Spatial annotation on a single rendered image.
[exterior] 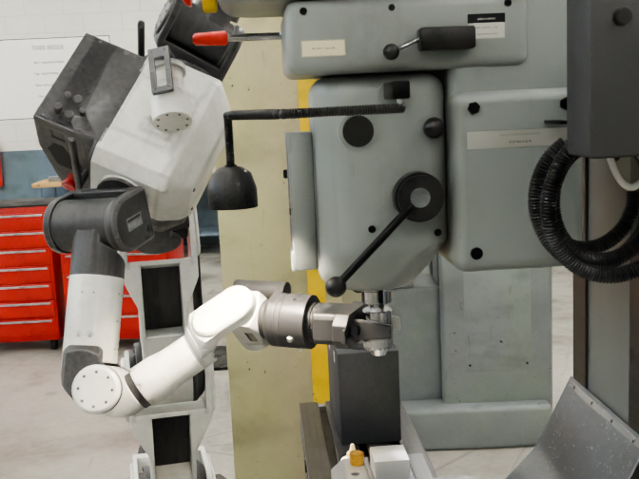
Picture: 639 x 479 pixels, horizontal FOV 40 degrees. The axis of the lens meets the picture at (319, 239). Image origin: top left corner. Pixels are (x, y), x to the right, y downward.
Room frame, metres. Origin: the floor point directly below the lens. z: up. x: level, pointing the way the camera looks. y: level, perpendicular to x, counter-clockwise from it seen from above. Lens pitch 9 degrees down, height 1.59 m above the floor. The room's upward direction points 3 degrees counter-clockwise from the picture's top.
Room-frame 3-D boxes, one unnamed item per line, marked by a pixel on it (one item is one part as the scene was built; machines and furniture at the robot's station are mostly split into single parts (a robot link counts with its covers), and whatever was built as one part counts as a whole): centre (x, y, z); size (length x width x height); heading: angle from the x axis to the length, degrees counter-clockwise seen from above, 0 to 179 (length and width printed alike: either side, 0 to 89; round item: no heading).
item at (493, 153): (1.36, -0.28, 1.47); 0.24 x 0.19 x 0.26; 3
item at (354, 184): (1.35, -0.09, 1.47); 0.21 x 0.19 x 0.32; 3
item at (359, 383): (1.76, -0.07, 1.02); 0.22 x 0.12 x 0.20; 5
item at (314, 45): (1.35, -0.13, 1.68); 0.34 x 0.24 x 0.10; 93
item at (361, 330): (1.32, -0.07, 1.24); 0.06 x 0.02 x 0.03; 68
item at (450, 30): (1.22, -0.16, 1.66); 0.12 x 0.04 x 0.04; 93
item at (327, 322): (1.38, 0.00, 1.24); 0.13 x 0.12 x 0.10; 159
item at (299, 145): (1.34, 0.02, 1.45); 0.04 x 0.04 x 0.21; 3
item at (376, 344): (1.35, -0.09, 1.23); 0.05 x 0.05 x 0.05
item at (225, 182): (1.28, 0.12, 1.48); 0.07 x 0.07 x 0.06
